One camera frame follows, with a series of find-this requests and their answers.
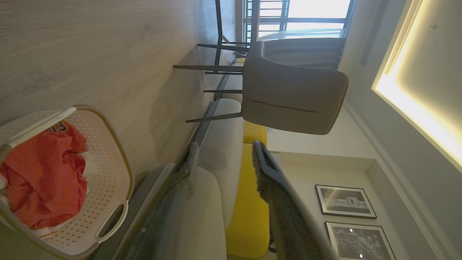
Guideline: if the black framed building picture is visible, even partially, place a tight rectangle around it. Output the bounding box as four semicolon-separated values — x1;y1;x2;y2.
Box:
315;185;378;220

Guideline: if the beige sofa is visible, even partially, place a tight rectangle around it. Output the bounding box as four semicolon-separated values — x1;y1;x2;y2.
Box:
90;58;246;260

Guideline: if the white perforated laundry basket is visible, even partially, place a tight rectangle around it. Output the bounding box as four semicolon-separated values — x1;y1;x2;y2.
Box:
0;105;134;260

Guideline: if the grey upholstered dining chair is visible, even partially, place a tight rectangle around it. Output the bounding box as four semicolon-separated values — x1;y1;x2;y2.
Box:
197;37;347;71
173;41;349;135

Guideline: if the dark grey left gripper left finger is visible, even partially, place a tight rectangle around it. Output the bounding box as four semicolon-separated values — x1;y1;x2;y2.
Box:
125;142;200;260

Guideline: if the black framed city picture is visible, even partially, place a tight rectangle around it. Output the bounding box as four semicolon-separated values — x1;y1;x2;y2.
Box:
325;221;397;260

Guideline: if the red orange shirt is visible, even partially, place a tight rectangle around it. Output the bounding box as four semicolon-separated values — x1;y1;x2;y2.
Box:
0;121;89;230

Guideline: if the yellow sofa cushion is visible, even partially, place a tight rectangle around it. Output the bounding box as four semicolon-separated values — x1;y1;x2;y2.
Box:
225;121;271;259

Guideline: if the dark legged dining table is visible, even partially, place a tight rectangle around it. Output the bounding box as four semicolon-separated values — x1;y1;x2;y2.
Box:
213;0;231;76

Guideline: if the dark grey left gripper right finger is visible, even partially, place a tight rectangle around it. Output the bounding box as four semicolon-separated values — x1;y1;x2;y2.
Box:
252;140;334;260

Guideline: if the dark framed balcony window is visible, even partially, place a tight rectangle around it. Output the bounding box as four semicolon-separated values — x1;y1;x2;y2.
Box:
243;0;356;41

